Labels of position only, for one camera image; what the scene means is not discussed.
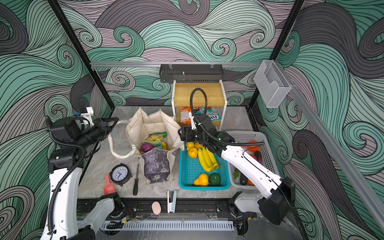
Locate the white plastic basket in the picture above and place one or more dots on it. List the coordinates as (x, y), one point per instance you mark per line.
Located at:
(268, 160)

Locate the beige canvas grocery bag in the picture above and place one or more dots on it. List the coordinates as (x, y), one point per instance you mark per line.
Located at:
(157, 164)

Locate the yellow pear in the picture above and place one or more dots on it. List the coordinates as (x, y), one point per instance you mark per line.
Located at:
(202, 180)

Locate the pink eraser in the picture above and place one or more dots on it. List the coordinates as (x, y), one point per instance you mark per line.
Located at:
(156, 208)

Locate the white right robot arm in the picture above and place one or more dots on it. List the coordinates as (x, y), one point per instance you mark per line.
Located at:
(277, 193)

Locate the black wall shelf tray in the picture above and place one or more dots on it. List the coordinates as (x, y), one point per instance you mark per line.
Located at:
(191, 74)

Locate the teal plastic basket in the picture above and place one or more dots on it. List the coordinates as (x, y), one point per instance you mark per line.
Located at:
(191, 169)

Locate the green Fox's candy bag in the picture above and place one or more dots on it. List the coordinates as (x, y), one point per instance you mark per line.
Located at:
(214, 114)

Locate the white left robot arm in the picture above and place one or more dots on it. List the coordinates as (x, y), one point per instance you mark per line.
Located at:
(65, 168)

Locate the yellow lemon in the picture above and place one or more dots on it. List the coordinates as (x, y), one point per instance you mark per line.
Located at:
(193, 152)
(190, 145)

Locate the white wooden two-tier shelf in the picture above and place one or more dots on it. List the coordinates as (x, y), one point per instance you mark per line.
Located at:
(214, 91)

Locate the purple onion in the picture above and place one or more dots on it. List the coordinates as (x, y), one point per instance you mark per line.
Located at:
(146, 147)

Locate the white stapler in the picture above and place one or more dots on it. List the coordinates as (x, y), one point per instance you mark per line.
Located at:
(171, 201)

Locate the pink plastic scoop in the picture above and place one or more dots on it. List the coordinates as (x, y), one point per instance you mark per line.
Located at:
(109, 187)

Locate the orange Fox's candy bag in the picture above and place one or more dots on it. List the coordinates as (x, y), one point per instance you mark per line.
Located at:
(185, 118)

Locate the white slotted cable duct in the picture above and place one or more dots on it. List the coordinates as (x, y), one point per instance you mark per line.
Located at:
(172, 226)

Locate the yellow banana bunch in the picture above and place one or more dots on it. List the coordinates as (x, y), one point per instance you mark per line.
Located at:
(205, 160)

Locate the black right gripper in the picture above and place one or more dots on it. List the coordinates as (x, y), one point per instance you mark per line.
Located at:
(187, 131)

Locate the single yellow banana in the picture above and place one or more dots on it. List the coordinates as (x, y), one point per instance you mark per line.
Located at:
(164, 146)

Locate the yellow-green candy bag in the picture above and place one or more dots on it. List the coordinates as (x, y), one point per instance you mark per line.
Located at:
(155, 139)

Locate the yellow potato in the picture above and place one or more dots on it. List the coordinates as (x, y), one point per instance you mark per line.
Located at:
(198, 146)

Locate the green avocado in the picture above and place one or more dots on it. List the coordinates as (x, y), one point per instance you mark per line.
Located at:
(214, 180)

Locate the yellow lemon front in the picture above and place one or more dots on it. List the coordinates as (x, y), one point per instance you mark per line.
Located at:
(193, 152)

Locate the orange tangerine in white basket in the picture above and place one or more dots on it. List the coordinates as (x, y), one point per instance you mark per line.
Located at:
(253, 149)

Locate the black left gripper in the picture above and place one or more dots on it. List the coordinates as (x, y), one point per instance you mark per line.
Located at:
(101, 124)

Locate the clear acrylic wall holder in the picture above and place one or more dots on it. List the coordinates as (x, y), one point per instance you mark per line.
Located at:
(272, 82)

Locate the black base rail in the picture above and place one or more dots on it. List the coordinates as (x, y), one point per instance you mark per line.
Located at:
(136, 207)

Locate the black handled screwdriver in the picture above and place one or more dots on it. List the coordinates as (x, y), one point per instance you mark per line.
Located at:
(136, 182)

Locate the silver aluminium rail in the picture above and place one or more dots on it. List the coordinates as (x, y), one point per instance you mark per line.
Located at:
(138, 64)

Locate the black alarm clock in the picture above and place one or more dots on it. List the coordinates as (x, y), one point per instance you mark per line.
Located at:
(120, 174)

